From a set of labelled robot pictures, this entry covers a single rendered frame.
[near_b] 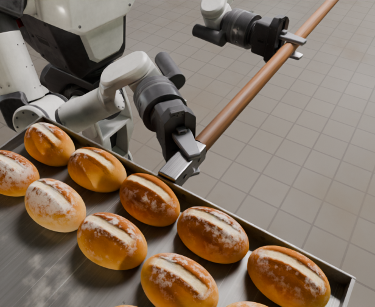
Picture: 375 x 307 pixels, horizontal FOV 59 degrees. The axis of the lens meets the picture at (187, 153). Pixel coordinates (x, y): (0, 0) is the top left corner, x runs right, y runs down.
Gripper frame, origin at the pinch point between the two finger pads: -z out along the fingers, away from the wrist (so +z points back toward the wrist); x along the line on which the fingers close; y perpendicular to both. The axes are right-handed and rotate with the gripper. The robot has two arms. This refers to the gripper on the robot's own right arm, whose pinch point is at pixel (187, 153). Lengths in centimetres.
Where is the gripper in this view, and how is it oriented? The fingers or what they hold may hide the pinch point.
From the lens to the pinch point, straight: 54.6
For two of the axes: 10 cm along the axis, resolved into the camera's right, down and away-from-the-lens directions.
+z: -3.7, -6.6, 6.5
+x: 0.1, -7.0, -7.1
